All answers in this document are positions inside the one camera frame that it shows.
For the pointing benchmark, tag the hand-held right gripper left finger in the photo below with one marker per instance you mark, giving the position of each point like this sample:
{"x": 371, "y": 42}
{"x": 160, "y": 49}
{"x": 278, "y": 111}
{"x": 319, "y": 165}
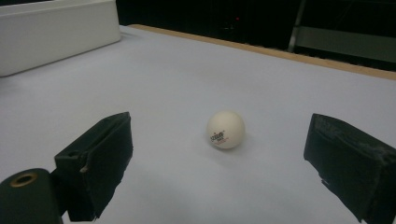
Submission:
{"x": 96, "y": 161}

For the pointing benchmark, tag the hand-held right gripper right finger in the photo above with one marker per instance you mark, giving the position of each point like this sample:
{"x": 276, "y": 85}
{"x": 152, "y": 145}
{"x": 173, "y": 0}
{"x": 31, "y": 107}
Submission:
{"x": 348, "y": 165}

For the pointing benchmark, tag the white table tennis ball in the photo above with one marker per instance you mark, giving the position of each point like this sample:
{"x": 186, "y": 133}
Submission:
{"x": 225, "y": 129}

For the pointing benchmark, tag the long white plastic container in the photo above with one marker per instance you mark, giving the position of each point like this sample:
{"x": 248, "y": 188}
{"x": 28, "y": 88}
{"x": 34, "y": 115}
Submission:
{"x": 53, "y": 34}

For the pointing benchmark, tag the grey metal stand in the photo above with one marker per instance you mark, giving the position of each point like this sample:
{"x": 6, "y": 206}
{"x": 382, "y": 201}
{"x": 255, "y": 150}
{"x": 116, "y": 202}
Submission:
{"x": 342, "y": 43}

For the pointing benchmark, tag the white table cover sheet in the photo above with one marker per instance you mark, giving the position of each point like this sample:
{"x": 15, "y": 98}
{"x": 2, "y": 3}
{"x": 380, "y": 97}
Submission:
{"x": 186, "y": 77}

